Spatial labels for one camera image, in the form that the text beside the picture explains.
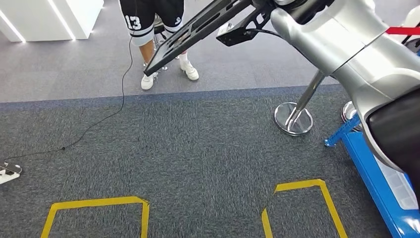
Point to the black plastic frame part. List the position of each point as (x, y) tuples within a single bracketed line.
[(156, 65)]

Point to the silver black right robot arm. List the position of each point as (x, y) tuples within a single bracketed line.
[(328, 39)]

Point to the blue metal shelf rack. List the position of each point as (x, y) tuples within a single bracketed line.
[(367, 164)]

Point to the chrome leg stool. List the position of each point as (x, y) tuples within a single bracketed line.
[(158, 28)]

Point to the standing person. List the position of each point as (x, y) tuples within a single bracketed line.
[(141, 19)]

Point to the white display plinth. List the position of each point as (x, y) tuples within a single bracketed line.
[(85, 13), (32, 16)]

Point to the white plastic crate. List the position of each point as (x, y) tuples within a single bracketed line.
[(397, 187)]

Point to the white power strip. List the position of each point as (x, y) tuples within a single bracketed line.
[(8, 174)]

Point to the red barrier belt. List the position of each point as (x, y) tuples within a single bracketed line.
[(403, 31)]

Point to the chrome stanchion post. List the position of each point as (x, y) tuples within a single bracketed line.
[(292, 120), (348, 111)]

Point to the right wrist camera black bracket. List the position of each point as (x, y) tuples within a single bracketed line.
[(236, 36)]

